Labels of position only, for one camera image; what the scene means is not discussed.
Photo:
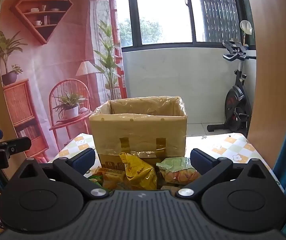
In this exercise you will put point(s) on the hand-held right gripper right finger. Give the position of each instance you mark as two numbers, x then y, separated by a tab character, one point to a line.
202	162

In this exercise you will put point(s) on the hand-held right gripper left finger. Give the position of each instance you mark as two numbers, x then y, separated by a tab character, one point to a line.
84	158

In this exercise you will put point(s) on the yellow snack packet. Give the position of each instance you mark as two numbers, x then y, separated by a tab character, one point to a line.
138	172

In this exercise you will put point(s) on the brown cardboard box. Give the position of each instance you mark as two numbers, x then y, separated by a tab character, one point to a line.
138	127

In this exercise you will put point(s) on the small green snack packet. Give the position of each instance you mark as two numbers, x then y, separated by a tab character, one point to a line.
94	178

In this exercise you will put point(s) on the orange snack packet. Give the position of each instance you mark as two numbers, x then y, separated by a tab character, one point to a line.
110	177

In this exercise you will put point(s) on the checkered floral tablecloth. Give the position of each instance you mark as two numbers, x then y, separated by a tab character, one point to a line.
233	147

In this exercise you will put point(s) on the black exercise bike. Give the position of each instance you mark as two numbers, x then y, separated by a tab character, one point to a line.
235	100

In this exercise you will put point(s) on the red room print backdrop cloth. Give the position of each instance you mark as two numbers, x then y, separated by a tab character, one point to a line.
58	55

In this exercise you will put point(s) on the bamboo print backdrop cloth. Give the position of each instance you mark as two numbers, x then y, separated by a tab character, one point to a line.
108	55

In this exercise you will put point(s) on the wooden door panel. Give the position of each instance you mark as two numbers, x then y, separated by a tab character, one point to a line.
270	80

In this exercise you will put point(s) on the black framed window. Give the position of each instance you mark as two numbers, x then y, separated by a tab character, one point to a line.
163	10

